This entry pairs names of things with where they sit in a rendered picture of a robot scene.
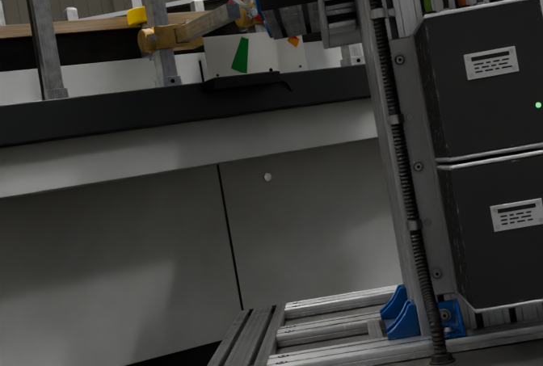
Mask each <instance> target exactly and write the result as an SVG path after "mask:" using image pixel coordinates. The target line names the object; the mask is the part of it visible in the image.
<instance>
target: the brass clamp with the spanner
mask: <svg viewBox="0 0 543 366"><path fill-rule="evenodd" d="M239 8H240V13H241V18H240V19H236V20H235V23H236V24H237V25H238V26H239V27H243V28H248V27H251V26H253V25H255V24H263V22H261V21H259V20H257V19H256V18H253V19H248V18H247V17H246V14H245V10H244V9H242V8H241V7H239Z"/></svg>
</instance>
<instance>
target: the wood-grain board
mask: <svg viewBox="0 0 543 366"><path fill-rule="evenodd" d="M209 12H210V11H191V12H180V13H169V14H167V17H168V22H169V25H176V24H185V21H186V20H188V19H191V20H194V19H197V18H199V17H200V16H202V15H205V14H207V13H209ZM53 26H54V31H55V35H63V34H73V33H83V32H102V31H113V30H123V29H134V28H141V27H130V26H129V25H128V16H125V17H114V18H102V19H81V20H70V21H59V22H53ZM23 37H32V30H31V25H30V23H26V24H15V25H3V26H0V40H2V39H12V38H23Z"/></svg>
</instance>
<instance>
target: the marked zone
mask: <svg viewBox="0 0 543 366"><path fill-rule="evenodd" d="M248 42H249V39H246V38H244V37H242V38H241V40H240V43H239V46H238V49H237V52H236V54H235V57H234V61H233V64H232V66H231V69H234V70H237V71H239V72H242V73H245V74H247V58H248Z"/></svg>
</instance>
